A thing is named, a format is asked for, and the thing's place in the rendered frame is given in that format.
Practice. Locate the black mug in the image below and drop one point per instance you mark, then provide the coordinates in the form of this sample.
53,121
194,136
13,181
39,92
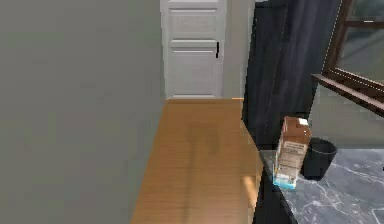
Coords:
318,160

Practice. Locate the white panelled room door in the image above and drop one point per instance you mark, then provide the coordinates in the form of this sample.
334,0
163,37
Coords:
193,66

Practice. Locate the black fridge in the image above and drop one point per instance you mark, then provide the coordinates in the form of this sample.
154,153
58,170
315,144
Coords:
283,66

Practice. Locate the brown carton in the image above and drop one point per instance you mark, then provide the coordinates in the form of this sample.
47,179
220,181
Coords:
291,151

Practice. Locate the dark marble-top counter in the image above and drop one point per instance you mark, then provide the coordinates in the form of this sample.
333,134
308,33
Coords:
333,193

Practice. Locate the brown framed window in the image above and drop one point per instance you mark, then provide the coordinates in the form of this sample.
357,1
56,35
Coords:
356,80

